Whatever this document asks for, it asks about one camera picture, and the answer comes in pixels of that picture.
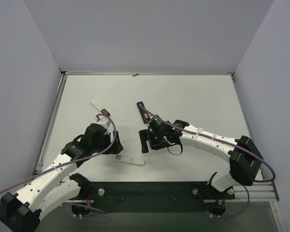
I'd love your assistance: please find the white remote control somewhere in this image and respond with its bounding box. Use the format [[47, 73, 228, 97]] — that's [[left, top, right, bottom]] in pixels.
[[114, 155, 145, 166]]

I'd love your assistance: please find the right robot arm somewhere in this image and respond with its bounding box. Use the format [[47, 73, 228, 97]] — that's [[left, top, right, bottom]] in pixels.
[[139, 117, 263, 192]]

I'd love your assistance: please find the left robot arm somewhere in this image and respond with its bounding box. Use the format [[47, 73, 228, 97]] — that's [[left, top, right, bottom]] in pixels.
[[0, 117, 123, 232]]

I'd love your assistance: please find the slim black remote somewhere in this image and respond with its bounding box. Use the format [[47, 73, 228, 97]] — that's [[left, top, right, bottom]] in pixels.
[[136, 101, 151, 124]]

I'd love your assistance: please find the white remote with display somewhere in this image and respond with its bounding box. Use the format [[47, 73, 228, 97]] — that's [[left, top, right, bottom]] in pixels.
[[90, 100, 110, 116]]

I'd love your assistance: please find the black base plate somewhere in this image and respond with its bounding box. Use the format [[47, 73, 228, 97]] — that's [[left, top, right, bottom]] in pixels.
[[73, 181, 235, 213]]

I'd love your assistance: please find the aluminium frame rail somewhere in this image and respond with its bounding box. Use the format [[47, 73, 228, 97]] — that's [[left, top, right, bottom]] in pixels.
[[33, 171, 280, 201]]

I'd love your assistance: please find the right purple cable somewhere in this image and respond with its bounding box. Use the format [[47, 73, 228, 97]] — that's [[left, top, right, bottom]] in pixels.
[[139, 103, 276, 219]]

